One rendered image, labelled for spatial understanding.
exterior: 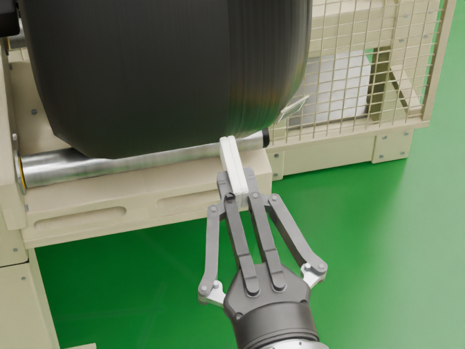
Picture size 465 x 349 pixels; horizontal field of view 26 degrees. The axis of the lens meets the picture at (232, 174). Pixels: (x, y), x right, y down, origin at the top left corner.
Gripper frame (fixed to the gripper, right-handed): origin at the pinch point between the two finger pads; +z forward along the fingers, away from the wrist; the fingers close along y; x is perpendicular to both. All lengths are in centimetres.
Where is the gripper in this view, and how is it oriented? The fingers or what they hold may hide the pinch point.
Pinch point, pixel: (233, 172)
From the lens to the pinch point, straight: 103.1
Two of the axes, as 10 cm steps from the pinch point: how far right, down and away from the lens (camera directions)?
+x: -0.3, 5.3, 8.5
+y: -9.8, 1.7, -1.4
